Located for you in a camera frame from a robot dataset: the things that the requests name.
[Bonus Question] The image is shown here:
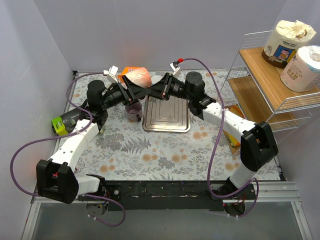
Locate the green mug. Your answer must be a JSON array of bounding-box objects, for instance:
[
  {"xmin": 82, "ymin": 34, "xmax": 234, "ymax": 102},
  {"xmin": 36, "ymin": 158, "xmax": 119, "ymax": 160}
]
[{"xmin": 99, "ymin": 128, "xmax": 105, "ymax": 135}]

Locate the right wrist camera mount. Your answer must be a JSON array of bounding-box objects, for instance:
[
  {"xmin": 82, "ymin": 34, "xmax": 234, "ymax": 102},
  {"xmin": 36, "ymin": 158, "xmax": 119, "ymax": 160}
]
[{"xmin": 169, "ymin": 58, "xmax": 184, "ymax": 78}]

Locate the purple mug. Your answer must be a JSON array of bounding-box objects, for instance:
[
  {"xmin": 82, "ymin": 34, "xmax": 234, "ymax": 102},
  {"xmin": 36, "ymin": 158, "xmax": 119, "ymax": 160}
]
[{"xmin": 125, "ymin": 101, "xmax": 143, "ymax": 122}]

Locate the wire wooden shelf rack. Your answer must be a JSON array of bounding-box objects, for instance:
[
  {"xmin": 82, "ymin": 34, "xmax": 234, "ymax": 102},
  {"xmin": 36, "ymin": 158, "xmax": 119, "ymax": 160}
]
[{"xmin": 223, "ymin": 30, "xmax": 320, "ymax": 133}]

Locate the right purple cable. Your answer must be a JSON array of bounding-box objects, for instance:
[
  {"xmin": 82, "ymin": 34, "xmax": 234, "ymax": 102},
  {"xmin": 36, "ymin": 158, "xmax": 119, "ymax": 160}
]
[{"xmin": 182, "ymin": 58, "xmax": 260, "ymax": 219}]

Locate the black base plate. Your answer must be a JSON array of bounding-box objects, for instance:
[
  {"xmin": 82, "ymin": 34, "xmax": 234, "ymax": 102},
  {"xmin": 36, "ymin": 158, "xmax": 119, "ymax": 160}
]
[{"xmin": 77, "ymin": 179, "xmax": 258, "ymax": 212}]

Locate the pink toilet paper roll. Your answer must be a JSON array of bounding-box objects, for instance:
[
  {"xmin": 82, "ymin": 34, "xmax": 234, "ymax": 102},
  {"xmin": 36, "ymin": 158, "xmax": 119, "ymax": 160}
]
[{"xmin": 280, "ymin": 45, "xmax": 320, "ymax": 92}]

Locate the steel tray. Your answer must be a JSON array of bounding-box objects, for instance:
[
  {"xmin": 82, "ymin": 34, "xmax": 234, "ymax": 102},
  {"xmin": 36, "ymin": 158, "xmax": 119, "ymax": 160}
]
[{"xmin": 142, "ymin": 96, "xmax": 191, "ymax": 133}]

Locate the cartoon toilet paper roll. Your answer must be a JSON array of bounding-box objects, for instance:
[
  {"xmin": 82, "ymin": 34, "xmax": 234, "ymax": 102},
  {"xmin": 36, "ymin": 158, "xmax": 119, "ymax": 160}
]
[{"xmin": 261, "ymin": 20, "xmax": 317, "ymax": 69}]

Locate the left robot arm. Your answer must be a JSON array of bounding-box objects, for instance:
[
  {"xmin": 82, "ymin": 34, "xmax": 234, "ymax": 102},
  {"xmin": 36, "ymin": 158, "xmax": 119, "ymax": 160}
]
[{"xmin": 36, "ymin": 73, "xmax": 152, "ymax": 204}]

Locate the aluminium frame rail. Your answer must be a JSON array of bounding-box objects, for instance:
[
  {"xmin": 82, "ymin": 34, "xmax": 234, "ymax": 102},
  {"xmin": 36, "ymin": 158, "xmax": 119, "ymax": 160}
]
[{"xmin": 22, "ymin": 181, "xmax": 312, "ymax": 240}]

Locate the orange yellow box on shelf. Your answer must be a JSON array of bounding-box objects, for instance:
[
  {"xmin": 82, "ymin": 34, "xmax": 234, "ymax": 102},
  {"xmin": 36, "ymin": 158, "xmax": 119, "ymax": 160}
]
[{"xmin": 223, "ymin": 131, "xmax": 241, "ymax": 150}]

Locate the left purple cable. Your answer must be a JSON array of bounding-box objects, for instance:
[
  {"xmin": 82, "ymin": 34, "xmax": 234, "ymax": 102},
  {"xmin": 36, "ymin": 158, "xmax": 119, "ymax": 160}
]
[{"xmin": 9, "ymin": 71, "xmax": 126, "ymax": 228}]

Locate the pink mug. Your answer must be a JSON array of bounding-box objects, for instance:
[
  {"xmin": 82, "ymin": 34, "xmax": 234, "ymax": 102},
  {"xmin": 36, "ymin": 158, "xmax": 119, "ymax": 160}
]
[{"xmin": 125, "ymin": 67, "xmax": 152, "ymax": 88}]

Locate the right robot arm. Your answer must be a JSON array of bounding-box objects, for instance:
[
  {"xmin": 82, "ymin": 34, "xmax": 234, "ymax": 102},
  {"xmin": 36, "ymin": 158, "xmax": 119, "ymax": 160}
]
[{"xmin": 149, "ymin": 71, "xmax": 279, "ymax": 199}]

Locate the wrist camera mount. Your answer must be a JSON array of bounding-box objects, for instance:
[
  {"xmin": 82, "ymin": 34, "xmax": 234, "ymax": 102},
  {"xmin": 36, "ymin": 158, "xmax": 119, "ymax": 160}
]
[
  {"xmin": 102, "ymin": 65, "xmax": 122, "ymax": 84},
  {"xmin": 169, "ymin": 58, "xmax": 184, "ymax": 78}
]

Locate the orange box at back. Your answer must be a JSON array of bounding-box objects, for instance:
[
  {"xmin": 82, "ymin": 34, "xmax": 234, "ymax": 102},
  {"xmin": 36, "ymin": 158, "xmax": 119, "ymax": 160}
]
[{"xmin": 117, "ymin": 66, "xmax": 139, "ymax": 82}]

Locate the purple cable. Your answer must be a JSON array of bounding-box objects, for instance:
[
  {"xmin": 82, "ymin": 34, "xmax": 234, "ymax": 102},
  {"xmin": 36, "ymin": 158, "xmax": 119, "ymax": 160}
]
[
  {"xmin": 182, "ymin": 58, "xmax": 260, "ymax": 219},
  {"xmin": 9, "ymin": 71, "xmax": 126, "ymax": 228}
]

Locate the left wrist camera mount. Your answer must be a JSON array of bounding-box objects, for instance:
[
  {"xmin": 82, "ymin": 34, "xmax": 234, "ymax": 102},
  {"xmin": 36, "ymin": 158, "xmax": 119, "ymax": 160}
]
[{"xmin": 102, "ymin": 65, "xmax": 122, "ymax": 84}]

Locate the blue white mug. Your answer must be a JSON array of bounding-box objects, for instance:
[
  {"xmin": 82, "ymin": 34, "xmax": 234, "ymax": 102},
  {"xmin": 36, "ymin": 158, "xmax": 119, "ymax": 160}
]
[{"xmin": 151, "ymin": 75, "xmax": 162, "ymax": 85}]

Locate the green black box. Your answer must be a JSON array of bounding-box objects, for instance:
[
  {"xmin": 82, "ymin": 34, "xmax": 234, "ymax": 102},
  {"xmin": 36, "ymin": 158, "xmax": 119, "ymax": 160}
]
[{"xmin": 51, "ymin": 108, "xmax": 85, "ymax": 136}]

